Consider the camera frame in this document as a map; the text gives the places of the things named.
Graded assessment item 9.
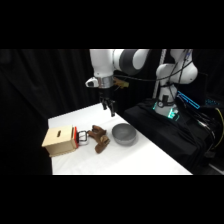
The black cloth-covered robot stand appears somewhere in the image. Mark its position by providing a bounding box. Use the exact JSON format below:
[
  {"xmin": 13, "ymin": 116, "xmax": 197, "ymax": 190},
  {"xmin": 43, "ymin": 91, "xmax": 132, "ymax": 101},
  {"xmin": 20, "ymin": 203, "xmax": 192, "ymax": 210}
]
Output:
[{"xmin": 122, "ymin": 98, "xmax": 216, "ymax": 175}]

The brown plush deer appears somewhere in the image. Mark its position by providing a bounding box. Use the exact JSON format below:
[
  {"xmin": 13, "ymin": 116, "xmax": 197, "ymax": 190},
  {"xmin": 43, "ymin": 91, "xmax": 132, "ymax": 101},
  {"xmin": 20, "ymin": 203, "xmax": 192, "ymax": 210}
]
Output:
[{"xmin": 87, "ymin": 124, "xmax": 111, "ymax": 155}]

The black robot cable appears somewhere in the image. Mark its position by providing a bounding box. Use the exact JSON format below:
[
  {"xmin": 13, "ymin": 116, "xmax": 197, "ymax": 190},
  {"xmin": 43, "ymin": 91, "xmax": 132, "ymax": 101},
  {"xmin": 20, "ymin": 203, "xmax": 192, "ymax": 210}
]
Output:
[{"xmin": 113, "ymin": 49, "xmax": 195, "ymax": 101}]

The black curtain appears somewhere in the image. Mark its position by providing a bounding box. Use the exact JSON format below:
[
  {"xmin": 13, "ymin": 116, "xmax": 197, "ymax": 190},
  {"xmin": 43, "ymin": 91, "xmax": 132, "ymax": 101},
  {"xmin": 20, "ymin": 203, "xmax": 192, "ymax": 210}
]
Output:
[{"xmin": 0, "ymin": 49, "xmax": 224, "ymax": 176}]

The red plate on box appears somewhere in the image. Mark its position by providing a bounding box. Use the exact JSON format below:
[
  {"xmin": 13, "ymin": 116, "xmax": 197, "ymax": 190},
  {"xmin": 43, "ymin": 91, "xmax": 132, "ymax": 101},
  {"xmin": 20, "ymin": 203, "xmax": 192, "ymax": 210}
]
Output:
[{"xmin": 73, "ymin": 126, "xmax": 80, "ymax": 149}]

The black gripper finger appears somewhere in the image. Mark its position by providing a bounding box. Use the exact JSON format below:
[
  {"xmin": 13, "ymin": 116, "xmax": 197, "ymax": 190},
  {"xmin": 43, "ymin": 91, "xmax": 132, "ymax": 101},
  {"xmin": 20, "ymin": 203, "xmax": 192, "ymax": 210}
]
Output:
[
  {"xmin": 107, "ymin": 98, "xmax": 117, "ymax": 118},
  {"xmin": 101, "ymin": 98, "xmax": 109, "ymax": 111}
]

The yellow cable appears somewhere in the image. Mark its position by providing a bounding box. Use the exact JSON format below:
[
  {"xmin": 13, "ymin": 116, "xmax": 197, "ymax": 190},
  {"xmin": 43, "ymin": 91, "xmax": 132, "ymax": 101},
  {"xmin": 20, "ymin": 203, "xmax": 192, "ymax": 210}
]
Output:
[{"xmin": 213, "ymin": 107, "xmax": 224, "ymax": 149}]

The blue-lit device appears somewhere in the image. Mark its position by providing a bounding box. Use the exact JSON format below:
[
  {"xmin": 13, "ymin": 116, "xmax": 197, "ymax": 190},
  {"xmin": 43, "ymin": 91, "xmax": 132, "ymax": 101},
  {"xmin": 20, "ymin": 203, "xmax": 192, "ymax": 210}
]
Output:
[{"xmin": 176, "ymin": 90, "xmax": 202, "ymax": 111}]

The wooden box with slot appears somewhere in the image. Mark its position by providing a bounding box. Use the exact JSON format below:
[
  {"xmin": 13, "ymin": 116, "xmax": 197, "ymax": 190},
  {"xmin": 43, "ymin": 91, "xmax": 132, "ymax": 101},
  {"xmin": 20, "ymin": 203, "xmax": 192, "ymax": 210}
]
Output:
[{"xmin": 41, "ymin": 125, "xmax": 79, "ymax": 158}]

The grey bowl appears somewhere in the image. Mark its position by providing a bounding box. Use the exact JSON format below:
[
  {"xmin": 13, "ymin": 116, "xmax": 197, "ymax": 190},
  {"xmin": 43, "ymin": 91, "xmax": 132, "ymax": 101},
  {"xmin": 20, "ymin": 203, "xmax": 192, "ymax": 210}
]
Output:
[{"xmin": 111, "ymin": 122, "xmax": 138, "ymax": 147}]

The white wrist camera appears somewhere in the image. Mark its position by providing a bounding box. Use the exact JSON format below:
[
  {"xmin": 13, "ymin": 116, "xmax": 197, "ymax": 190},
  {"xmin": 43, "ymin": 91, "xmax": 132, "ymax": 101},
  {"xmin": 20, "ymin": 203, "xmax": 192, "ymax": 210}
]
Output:
[{"xmin": 85, "ymin": 77, "xmax": 100, "ymax": 89}]

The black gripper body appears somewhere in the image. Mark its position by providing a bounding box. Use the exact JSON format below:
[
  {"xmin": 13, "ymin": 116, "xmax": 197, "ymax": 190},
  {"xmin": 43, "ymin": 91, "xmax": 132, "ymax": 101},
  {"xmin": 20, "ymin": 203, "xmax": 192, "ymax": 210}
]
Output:
[{"xmin": 98, "ymin": 86, "xmax": 114, "ymax": 102}]

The black metal clip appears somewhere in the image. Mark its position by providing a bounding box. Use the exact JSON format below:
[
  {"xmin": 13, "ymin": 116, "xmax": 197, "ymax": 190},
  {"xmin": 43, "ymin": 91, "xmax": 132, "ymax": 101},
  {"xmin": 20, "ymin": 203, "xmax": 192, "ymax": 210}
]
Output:
[{"xmin": 77, "ymin": 130, "xmax": 91, "ymax": 146}]

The small green light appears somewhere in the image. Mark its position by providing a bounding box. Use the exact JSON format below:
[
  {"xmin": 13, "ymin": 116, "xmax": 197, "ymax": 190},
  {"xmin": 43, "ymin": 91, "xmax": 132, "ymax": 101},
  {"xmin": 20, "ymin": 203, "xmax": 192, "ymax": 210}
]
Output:
[{"xmin": 169, "ymin": 109, "xmax": 180, "ymax": 122}]

